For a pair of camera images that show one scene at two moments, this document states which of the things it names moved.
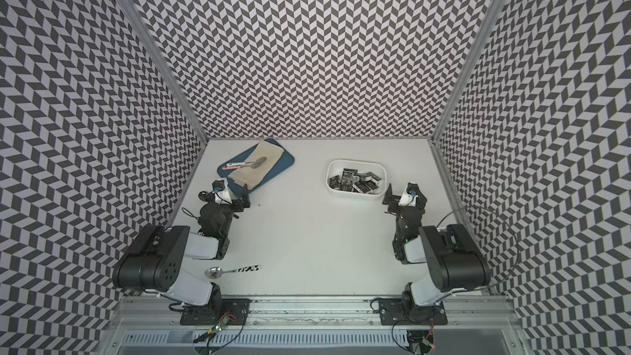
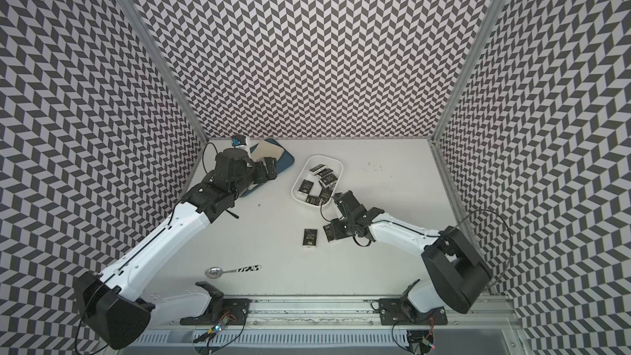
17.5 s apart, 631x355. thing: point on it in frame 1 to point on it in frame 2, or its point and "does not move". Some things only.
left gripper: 246,201 to 259,167
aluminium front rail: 162,313 does not move
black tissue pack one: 347,176 to 310,237
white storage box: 356,178 to 303,174
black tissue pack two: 333,182 to 306,187
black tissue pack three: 361,186 to 317,169
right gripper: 389,197 to 334,226
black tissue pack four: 374,177 to 329,181
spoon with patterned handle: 217,272 does not move
